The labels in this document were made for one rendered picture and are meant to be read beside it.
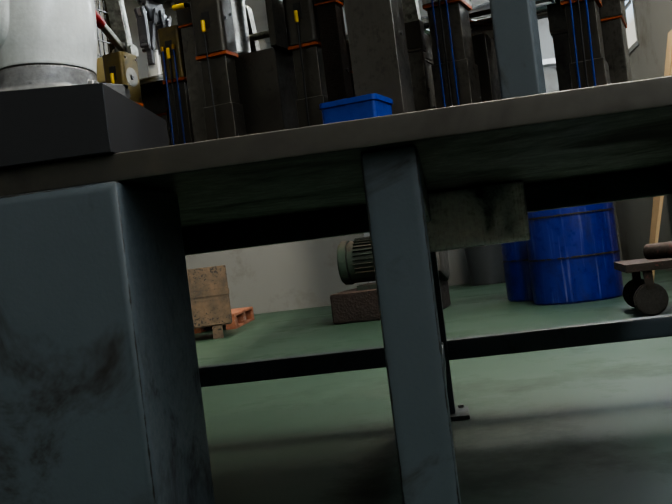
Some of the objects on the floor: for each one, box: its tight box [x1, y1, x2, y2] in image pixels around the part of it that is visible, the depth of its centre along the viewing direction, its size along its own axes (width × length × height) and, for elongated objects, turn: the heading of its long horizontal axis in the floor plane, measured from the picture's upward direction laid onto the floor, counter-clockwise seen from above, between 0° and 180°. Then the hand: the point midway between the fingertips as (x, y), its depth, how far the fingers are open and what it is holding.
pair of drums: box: [501, 202, 624, 305], centre depth 694 cm, size 82×129×95 cm
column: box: [0, 181, 215, 504], centre depth 144 cm, size 31×31×66 cm
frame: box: [182, 145, 672, 504], centre depth 209 cm, size 256×161×66 cm
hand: (159, 67), depth 231 cm, fingers open, 4 cm apart
